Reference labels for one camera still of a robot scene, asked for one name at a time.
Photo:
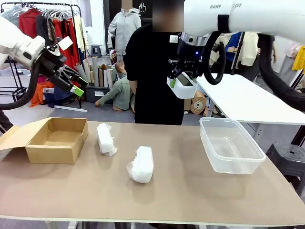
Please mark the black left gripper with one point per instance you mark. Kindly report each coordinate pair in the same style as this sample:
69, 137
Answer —
52, 63

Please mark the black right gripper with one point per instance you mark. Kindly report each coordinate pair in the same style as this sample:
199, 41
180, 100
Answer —
190, 55

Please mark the white unwrapped digital clock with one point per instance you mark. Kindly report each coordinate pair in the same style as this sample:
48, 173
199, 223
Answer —
184, 91

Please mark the slim bubble-wrapped clock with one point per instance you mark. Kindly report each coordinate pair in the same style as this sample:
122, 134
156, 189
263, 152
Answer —
104, 140

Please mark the person's right forearm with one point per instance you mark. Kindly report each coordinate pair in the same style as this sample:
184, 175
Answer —
133, 87

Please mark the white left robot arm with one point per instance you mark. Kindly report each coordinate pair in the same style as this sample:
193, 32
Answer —
16, 45

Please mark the bulky bubble-wrapped clock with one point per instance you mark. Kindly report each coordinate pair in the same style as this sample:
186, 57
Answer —
141, 167

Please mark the slanted grey paper tube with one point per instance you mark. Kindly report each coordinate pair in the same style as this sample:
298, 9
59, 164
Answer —
81, 71

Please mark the beige paper tube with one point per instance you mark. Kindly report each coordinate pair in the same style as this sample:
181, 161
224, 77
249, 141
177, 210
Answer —
87, 71

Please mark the dark storage bin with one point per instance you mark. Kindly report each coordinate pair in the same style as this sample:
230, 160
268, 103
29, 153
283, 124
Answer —
91, 94

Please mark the long red dress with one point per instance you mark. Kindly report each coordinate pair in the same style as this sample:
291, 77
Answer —
71, 57

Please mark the tall grey paper tube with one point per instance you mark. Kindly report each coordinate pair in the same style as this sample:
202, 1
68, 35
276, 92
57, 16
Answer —
95, 71

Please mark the white bar on floor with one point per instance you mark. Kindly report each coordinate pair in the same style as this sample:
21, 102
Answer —
71, 108

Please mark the person in black shirt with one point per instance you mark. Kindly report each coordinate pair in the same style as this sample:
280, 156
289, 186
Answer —
155, 71

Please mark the white paper tube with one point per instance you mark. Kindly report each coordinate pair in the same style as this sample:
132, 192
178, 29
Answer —
105, 78

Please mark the cardboard spool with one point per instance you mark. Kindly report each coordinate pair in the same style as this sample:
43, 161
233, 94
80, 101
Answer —
199, 105

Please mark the orange cloth pile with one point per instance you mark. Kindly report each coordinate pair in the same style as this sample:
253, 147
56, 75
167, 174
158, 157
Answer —
38, 95

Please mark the small grey plastic stool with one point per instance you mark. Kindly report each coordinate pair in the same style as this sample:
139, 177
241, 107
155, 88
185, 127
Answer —
96, 50

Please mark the cream hanging garment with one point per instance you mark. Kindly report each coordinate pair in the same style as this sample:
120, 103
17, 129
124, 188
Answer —
79, 33

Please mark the seated child mannequin green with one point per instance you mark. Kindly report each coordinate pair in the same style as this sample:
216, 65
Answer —
121, 90

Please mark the mannequin beige coat blue shirt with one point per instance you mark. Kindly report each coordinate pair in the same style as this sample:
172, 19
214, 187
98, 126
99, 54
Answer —
234, 47

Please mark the black tripod stand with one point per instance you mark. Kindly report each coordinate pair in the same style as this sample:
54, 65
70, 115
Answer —
238, 55

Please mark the dark grey hanging garment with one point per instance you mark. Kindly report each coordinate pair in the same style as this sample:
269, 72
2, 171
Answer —
43, 26

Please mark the mannequin cream jacket navy top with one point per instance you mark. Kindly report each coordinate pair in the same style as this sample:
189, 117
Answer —
250, 52

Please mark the white back table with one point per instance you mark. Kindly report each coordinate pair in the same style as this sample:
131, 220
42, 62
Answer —
250, 102

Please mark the red jacket on hanger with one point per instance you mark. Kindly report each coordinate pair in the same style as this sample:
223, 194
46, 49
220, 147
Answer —
28, 23

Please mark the open cardboard box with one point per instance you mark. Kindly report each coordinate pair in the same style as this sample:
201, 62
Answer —
54, 152

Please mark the dark clothed bystander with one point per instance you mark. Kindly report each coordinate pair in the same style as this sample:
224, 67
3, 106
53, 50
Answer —
4, 121

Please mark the black clothes rack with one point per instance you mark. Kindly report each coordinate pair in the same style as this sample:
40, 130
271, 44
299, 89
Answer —
47, 3

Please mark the light grey hanging shirts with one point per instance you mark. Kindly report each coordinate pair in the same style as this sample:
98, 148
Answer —
13, 14

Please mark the clear plastic container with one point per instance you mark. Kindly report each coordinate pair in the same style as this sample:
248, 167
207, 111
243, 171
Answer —
233, 155

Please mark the mannequin pink top yellow cloth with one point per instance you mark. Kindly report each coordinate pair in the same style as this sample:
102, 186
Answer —
293, 50

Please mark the black plastic stool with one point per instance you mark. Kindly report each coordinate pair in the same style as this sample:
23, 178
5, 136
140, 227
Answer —
288, 157

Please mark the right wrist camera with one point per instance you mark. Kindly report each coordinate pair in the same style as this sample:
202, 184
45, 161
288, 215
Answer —
174, 38

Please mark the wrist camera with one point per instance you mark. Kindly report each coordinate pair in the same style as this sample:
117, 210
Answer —
64, 43
174, 38

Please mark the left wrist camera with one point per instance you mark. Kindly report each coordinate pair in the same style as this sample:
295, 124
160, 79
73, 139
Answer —
64, 43

